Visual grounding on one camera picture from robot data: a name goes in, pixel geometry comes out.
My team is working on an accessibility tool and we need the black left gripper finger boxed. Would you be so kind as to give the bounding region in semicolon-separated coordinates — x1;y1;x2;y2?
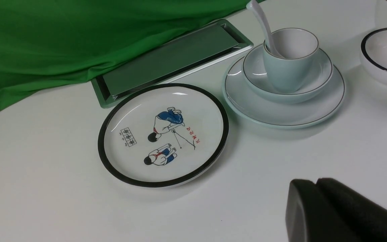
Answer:
285;178;387;242

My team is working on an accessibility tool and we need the pale blue thin-rimmed bowl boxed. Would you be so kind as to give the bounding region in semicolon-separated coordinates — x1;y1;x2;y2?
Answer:
242;45;334;104

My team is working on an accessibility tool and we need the pale blue cup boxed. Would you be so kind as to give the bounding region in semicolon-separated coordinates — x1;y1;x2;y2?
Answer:
263;28;319;93

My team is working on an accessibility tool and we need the plain white ceramic spoon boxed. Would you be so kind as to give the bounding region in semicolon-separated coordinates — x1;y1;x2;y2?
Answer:
246;0;284;58

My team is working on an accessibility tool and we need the pale blue plain plate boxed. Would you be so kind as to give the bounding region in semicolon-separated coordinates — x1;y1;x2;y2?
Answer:
222;57;348;130

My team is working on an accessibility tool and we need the black-rimmed illustrated plate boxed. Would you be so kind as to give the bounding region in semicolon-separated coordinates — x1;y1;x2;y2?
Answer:
98;84;230;188

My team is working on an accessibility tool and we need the green backdrop cloth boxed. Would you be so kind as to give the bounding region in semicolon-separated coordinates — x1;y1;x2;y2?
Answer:
0;0;247;111

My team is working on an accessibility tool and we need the metal table cable hatch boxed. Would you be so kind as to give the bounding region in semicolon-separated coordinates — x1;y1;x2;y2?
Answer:
91;19;253;109

